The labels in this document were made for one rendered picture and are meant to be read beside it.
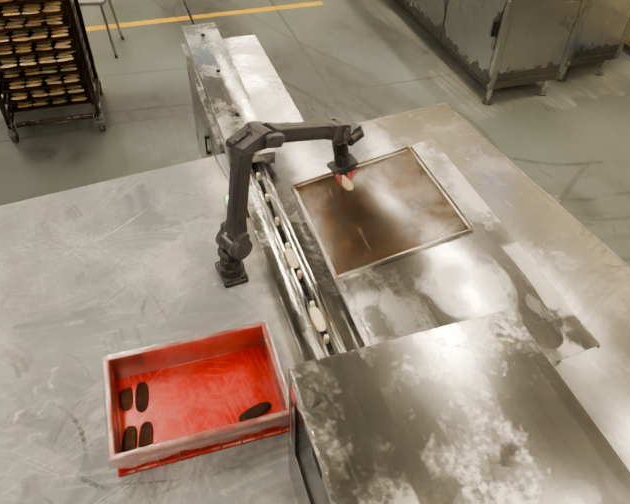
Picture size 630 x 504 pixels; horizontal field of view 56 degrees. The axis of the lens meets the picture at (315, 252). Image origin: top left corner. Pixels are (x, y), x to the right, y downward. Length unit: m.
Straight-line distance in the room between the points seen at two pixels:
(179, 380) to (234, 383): 0.16
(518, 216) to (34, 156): 3.09
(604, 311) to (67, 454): 1.69
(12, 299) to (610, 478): 1.76
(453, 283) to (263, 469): 0.80
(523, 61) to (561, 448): 3.71
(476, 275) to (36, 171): 3.00
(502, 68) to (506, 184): 2.12
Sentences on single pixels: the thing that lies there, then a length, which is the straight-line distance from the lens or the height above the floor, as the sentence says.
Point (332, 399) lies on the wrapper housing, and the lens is 1.17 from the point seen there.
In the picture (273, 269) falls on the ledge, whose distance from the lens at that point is 1.99.
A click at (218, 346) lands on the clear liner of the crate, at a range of 1.79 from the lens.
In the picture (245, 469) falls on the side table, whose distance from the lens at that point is 1.65.
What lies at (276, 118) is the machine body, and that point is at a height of 0.82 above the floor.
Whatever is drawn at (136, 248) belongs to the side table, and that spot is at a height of 0.82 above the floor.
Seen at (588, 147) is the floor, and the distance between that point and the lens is 4.53.
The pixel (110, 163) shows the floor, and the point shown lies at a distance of 4.07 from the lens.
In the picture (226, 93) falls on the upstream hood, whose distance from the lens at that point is 2.80.
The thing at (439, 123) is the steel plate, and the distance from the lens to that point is 2.85.
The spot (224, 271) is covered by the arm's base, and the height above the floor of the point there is 0.87.
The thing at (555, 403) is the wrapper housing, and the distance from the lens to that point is 1.27.
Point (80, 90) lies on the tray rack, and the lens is 4.27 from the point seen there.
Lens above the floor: 2.31
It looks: 45 degrees down
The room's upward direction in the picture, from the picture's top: 2 degrees clockwise
